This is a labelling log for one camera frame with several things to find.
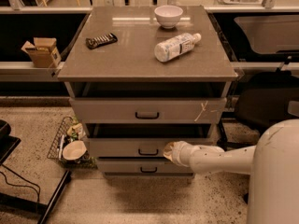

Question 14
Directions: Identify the clear plastic water bottle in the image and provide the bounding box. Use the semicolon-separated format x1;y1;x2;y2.
154;33;202;63

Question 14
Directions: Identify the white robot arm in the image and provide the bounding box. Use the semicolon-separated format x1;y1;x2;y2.
164;119;299;224

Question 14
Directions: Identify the grey drawer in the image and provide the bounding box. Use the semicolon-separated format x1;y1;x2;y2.
96;158;192;175
70;98;226;124
84;124;212;158

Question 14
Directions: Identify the black office chair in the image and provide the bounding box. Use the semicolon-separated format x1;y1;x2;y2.
215;55;299;151

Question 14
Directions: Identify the black cable on floor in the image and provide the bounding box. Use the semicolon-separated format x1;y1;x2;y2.
0;163;42;203

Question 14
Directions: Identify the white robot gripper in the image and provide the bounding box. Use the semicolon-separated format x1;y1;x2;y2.
164;141;200;167

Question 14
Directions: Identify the black snack bar packet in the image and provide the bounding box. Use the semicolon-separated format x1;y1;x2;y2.
85;33;118;49

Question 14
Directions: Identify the open cardboard box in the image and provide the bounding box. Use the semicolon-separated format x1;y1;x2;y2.
21;37;61;68

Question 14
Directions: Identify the grey drawer cabinet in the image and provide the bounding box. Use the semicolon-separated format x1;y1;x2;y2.
57;5;239;179

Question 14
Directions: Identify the white ceramic bowl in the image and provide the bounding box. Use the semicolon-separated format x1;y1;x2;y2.
154;5;183;29

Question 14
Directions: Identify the black stand base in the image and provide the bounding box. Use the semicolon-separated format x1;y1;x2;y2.
0;119;73;224

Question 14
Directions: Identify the black wire basket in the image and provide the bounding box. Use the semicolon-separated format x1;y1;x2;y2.
47;117;97;169

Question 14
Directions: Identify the grey top drawer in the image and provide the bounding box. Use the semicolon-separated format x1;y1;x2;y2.
70;98;226;124

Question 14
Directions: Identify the grey bottom drawer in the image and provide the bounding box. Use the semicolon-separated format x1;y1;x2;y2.
96;158;192;175

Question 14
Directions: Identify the white bowl in basket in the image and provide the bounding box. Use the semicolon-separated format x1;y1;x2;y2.
63;140;87;161

